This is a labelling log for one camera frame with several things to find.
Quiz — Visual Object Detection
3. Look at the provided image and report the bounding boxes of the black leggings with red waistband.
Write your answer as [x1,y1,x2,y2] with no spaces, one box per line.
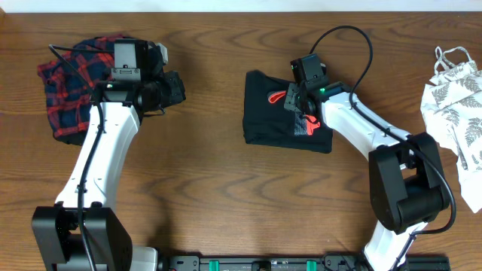
[243,70,333,154]

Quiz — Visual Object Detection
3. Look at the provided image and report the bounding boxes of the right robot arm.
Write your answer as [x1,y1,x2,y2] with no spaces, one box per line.
[285,53,456,270]

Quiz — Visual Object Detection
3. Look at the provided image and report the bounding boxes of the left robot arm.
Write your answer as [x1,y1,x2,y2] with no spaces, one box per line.
[31,38,186,270]

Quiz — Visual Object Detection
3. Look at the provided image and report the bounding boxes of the red navy plaid garment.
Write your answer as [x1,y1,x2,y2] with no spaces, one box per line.
[37,35,129,139]

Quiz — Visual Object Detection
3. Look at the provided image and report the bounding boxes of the white fern print garment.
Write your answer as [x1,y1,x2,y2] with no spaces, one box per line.
[420,47,481,213]

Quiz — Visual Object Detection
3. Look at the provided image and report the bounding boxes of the right black cable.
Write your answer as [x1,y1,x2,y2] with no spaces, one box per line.
[308,25,457,271]

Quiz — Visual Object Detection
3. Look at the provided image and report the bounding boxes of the black cable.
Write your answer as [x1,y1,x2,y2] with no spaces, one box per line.
[308,25,457,271]
[47,44,116,271]

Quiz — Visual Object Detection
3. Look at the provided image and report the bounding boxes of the left black cable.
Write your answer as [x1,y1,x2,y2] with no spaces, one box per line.
[47,44,116,271]

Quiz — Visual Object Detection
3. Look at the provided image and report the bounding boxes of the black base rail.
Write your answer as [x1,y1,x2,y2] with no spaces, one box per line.
[161,254,451,271]

